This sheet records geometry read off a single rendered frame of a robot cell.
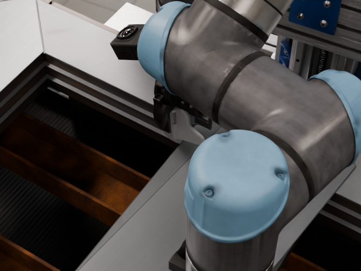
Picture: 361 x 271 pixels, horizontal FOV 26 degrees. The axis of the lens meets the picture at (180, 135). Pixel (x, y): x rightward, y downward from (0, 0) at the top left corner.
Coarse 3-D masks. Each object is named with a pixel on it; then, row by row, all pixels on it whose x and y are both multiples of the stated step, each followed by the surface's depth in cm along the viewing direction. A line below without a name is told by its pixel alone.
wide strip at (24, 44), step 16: (16, 0) 123; (32, 0) 123; (0, 16) 121; (16, 16) 121; (32, 16) 121; (0, 32) 119; (16, 32) 119; (32, 32) 119; (0, 48) 116; (16, 48) 116; (32, 48) 116; (0, 64) 114; (16, 64) 114; (0, 80) 112
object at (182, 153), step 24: (24, 72) 114; (48, 72) 117; (72, 72) 115; (0, 96) 111; (24, 96) 115; (72, 96) 117; (96, 96) 114; (120, 96) 112; (0, 120) 112; (120, 120) 114; (144, 120) 112; (168, 144) 111; (192, 144) 105; (168, 168) 102; (144, 192) 100; (120, 216) 97; (336, 216) 101; (360, 216) 99; (360, 240) 101
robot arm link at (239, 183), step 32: (192, 160) 58; (224, 160) 57; (256, 160) 57; (288, 160) 60; (192, 192) 57; (224, 192) 55; (256, 192) 55; (288, 192) 59; (192, 224) 59; (224, 224) 57; (256, 224) 57; (192, 256) 63; (224, 256) 60; (256, 256) 60
